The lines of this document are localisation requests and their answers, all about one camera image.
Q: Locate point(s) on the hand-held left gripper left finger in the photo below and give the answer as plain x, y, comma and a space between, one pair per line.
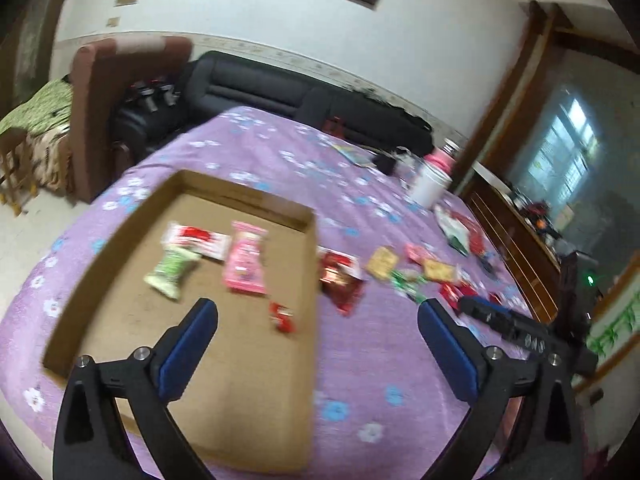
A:
190, 345

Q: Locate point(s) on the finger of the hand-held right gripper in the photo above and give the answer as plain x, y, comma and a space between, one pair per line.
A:
492, 315

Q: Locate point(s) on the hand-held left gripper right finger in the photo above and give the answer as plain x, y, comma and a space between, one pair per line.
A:
447, 345

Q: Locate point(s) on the small red snack packet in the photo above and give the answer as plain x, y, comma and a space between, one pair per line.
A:
452, 292

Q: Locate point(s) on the cardboard box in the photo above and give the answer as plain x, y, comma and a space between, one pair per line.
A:
250, 360

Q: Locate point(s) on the yellow cracker packet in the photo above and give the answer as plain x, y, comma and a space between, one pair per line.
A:
439, 271
382, 261

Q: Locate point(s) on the green candy packet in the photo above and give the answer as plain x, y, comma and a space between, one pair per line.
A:
405, 282

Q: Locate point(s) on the small pink snack packet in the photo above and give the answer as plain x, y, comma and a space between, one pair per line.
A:
415, 252

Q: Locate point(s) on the shiny red snack packet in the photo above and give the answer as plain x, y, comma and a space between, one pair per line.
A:
342, 280

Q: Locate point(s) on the green snack packet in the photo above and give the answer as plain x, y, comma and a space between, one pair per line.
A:
172, 270

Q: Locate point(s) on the red plastic bag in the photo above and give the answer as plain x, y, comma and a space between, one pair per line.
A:
476, 237

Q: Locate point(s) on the wooden cabinet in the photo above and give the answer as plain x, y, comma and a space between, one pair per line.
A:
505, 230

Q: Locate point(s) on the small red candy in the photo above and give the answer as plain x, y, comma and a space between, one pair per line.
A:
281, 316

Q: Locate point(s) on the large pink snack packet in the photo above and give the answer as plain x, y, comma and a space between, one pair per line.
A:
245, 265

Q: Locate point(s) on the red and white snack packet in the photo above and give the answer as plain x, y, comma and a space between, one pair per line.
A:
197, 240

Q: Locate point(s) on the white plastic jar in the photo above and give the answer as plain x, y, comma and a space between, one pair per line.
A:
429, 182

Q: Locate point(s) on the window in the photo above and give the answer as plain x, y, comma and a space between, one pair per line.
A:
565, 150

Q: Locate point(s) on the bottle with pink sleeve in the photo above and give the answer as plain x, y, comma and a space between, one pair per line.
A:
442, 157

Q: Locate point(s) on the purple floral tablecloth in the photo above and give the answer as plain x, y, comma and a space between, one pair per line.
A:
350, 200

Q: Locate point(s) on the white plastic bag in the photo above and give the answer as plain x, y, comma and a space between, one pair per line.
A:
405, 157

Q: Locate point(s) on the small green packet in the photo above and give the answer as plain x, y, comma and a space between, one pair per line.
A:
352, 155

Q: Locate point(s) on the brown armchair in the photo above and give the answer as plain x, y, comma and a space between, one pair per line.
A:
95, 110

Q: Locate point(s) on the black devices on sofa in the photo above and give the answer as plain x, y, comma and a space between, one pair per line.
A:
150, 92

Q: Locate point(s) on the black sofa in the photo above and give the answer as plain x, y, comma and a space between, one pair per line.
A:
260, 85

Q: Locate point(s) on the green blanket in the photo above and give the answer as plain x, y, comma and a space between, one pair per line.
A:
40, 105

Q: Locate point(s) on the bamboo wall sticker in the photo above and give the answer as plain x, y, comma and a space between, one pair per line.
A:
615, 325

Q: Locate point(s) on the small wall plaque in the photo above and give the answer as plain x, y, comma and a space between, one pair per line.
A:
114, 22

